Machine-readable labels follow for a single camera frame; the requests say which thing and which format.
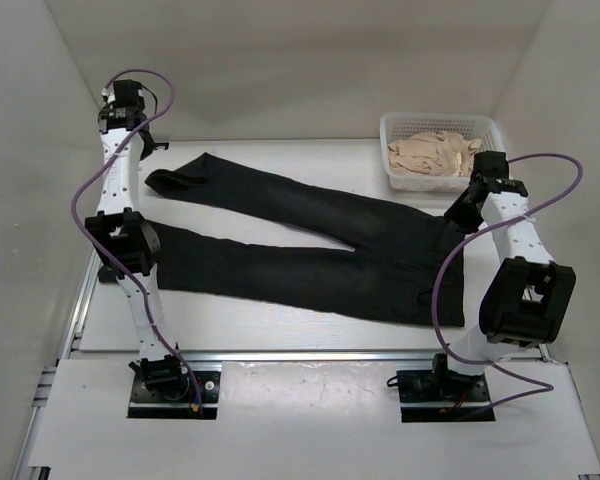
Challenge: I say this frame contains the black trousers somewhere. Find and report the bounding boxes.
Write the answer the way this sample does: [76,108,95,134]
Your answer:
[146,153,465,327]

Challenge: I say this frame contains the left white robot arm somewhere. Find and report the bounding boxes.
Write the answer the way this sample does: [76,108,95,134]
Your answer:
[85,96,191,402]

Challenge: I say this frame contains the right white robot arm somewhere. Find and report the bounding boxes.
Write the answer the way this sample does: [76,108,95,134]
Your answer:
[429,178,576,400]

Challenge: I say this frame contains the beige trousers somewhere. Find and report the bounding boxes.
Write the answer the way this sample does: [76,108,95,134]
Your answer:
[388,131,482,177]

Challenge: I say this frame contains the white plastic basket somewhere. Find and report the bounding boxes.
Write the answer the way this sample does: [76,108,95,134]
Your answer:
[380,113,505,193]

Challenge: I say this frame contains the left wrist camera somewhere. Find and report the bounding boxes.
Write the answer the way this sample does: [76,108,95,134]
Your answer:
[101,79,145,110]

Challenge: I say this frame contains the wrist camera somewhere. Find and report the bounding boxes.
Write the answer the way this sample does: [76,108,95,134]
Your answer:
[470,150,509,181]
[101,79,145,110]

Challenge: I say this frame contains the black corner bracket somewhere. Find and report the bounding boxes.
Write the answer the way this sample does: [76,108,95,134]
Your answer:
[154,142,170,151]

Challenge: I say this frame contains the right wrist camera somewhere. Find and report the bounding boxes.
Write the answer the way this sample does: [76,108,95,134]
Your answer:
[470,150,509,181]

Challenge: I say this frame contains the right aluminium frame rail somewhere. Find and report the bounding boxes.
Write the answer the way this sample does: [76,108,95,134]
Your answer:
[522,289,554,361]

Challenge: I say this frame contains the aluminium frame rail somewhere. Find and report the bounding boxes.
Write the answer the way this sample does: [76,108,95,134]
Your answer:
[29,259,106,416]
[522,289,554,361]

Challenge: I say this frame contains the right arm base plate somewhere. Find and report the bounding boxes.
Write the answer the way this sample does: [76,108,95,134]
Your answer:
[387,370,496,424]

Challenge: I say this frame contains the front aluminium rail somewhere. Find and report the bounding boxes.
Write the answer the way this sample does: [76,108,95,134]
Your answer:
[69,348,541,362]

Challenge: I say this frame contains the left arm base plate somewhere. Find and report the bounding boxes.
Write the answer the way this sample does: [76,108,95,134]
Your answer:
[127,363,222,420]

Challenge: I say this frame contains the left aluminium frame rail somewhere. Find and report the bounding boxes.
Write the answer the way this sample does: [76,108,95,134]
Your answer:
[29,259,106,416]

